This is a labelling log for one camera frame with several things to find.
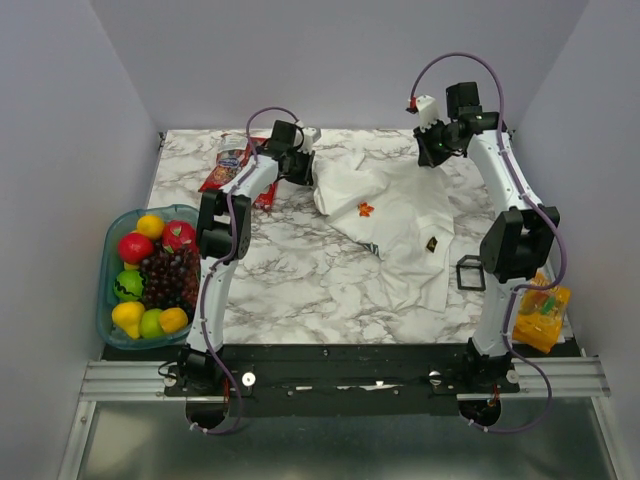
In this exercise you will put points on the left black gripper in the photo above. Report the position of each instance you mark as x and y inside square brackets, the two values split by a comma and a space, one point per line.
[304, 177]

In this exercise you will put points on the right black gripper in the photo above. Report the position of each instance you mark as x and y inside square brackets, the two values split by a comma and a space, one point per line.
[426, 156]

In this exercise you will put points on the white garment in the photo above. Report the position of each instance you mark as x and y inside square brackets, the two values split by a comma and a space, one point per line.
[411, 206]

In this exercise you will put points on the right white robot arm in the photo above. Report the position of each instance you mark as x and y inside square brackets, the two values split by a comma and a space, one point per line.
[518, 242]

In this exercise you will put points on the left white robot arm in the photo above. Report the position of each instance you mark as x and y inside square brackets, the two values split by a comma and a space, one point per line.
[223, 236]

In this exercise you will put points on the small blue white packet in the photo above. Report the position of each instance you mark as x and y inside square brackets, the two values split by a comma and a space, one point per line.
[232, 150]

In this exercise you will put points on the red snack bag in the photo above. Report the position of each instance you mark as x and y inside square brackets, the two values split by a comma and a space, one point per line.
[220, 176]

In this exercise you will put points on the yellow black square pin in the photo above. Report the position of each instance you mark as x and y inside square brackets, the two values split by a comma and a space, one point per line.
[431, 244]

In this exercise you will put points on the pink toy dragon fruit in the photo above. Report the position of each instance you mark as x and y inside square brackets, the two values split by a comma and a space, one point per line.
[177, 235]

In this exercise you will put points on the yellow toy lemon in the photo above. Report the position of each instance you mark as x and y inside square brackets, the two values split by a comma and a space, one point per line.
[151, 226]

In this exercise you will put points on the purple toy grapes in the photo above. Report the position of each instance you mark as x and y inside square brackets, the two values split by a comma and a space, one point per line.
[171, 280]

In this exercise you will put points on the red toy apple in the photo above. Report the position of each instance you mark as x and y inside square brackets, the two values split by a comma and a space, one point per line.
[134, 247]

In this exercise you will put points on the yellow candy bag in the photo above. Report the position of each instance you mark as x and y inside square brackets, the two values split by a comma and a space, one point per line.
[540, 318]

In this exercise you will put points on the orange toy fruit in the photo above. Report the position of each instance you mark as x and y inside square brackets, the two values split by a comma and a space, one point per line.
[173, 320]

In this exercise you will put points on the green toy watermelon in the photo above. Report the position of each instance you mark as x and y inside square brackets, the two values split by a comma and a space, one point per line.
[129, 285]

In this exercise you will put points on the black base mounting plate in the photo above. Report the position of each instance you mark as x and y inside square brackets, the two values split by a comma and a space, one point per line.
[259, 374]

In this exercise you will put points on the green toy lime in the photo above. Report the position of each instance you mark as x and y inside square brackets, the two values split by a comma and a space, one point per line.
[150, 326]

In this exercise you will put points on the yellow toy pear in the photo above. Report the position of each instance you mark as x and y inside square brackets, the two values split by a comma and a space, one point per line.
[128, 316]

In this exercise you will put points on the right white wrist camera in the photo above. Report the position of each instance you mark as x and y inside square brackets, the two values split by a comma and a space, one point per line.
[426, 109]

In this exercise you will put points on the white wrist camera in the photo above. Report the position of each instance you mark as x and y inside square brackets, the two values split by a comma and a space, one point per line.
[306, 138]
[426, 109]

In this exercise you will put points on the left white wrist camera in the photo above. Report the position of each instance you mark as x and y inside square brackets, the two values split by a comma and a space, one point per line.
[306, 138]

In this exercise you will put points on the black square frame box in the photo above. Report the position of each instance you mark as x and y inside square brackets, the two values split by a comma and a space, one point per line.
[470, 274]

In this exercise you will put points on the aluminium rail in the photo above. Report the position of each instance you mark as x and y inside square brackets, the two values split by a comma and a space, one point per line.
[573, 377]

